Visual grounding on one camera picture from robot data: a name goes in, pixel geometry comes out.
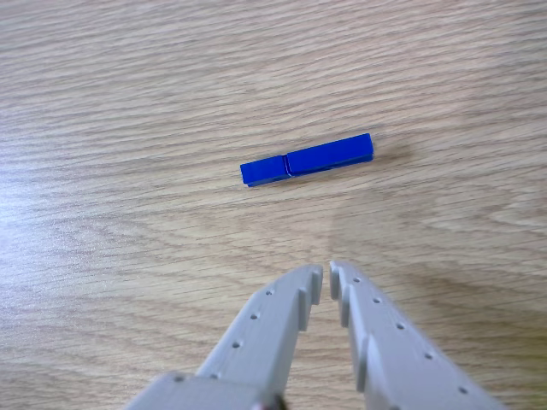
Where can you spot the blue clothes peg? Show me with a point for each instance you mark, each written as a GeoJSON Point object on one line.
{"type": "Point", "coordinates": [305, 160]}

